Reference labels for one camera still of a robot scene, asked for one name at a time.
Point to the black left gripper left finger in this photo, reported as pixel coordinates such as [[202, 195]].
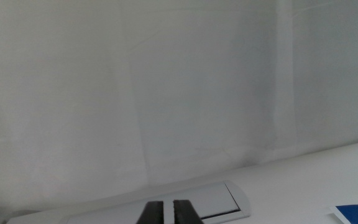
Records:
[[152, 214]]

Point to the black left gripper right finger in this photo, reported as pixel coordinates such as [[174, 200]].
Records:
[[185, 214]]

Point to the white backdrop curtain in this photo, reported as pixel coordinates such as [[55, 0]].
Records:
[[104, 93]]

